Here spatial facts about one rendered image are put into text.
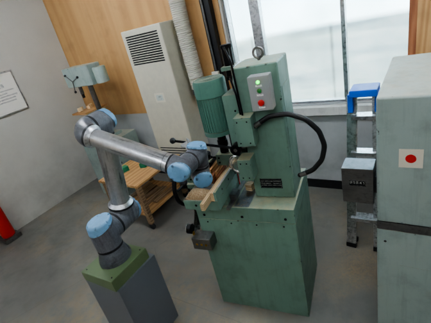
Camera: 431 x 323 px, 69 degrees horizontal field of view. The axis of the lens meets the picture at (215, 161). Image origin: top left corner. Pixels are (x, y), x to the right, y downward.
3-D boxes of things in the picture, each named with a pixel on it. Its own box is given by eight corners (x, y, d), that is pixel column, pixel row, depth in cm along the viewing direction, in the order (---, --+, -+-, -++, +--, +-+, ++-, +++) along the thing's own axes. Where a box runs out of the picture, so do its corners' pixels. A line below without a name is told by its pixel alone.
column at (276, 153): (265, 176, 196) (244, 58, 166) (302, 176, 187) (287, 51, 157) (256, 197, 178) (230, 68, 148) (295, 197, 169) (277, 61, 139)
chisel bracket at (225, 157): (222, 162, 193) (219, 149, 190) (244, 161, 187) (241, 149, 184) (217, 168, 188) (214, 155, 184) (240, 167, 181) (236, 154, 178)
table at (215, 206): (211, 159, 228) (210, 151, 225) (251, 157, 215) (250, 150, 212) (170, 209, 179) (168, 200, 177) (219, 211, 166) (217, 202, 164)
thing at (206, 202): (238, 156, 207) (237, 150, 205) (241, 156, 206) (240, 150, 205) (201, 211, 159) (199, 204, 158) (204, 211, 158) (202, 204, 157)
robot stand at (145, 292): (149, 355, 194) (118, 291, 171) (117, 338, 210) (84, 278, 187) (178, 315, 215) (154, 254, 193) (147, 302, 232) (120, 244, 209)
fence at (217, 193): (248, 150, 212) (246, 143, 210) (250, 150, 212) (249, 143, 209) (215, 201, 164) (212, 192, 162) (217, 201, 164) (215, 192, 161)
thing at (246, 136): (242, 140, 164) (237, 113, 158) (259, 139, 160) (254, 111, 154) (237, 147, 157) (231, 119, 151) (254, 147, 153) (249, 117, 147)
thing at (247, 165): (245, 172, 173) (242, 152, 168) (258, 172, 170) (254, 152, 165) (240, 181, 165) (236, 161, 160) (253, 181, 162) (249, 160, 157)
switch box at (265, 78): (256, 107, 153) (250, 74, 146) (276, 105, 148) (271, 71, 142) (252, 111, 148) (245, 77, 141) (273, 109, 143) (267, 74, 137)
